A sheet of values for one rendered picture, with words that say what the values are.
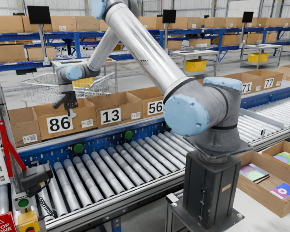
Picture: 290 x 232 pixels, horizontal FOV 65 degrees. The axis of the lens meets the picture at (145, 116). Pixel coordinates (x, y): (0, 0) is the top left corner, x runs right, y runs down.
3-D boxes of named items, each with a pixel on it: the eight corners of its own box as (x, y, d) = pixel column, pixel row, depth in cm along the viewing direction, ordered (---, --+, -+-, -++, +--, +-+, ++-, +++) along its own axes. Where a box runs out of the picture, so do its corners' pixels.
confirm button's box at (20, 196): (15, 212, 93) (12, 200, 91) (15, 207, 96) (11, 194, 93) (34, 206, 97) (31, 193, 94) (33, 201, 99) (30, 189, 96)
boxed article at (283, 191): (296, 192, 128) (297, 190, 127) (279, 203, 120) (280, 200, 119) (283, 184, 134) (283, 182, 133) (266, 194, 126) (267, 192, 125)
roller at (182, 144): (204, 166, 160) (205, 160, 158) (162, 136, 201) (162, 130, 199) (210, 164, 162) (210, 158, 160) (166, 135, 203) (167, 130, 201)
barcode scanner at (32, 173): (58, 187, 96) (50, 168, 91) (27, 201, 91) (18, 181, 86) (55, 178, 101) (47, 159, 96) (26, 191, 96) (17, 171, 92)
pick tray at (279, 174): (281, 219, 111) (286, 203, 107) (220, 176, 142) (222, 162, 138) (311, 197, 125) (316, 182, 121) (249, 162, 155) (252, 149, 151)
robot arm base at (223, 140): (250, 146, 94) (253, 124, 91) (211, 155, 88) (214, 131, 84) (219, 128, 111) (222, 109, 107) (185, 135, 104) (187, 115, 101)
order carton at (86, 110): (41, 140, 152) (36, 115, 147) (36, 127, 176) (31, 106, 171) (98, 127, 171) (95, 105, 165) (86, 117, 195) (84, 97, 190)
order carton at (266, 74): (261, 91, 264) (263, 77, 257) (239, 85, 287) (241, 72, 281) (281, 86, 283) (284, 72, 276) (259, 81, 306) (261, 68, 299)
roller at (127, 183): (130, 196, 132) (129, 189, 130) (98, 154, 174) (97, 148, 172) (137, 193, 135) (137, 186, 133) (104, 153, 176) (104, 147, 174)
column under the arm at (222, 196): (244, 218, 112) (257, 160, 99) (206, 243, 99) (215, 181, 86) (205, 187, 132) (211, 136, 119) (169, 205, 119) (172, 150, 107)
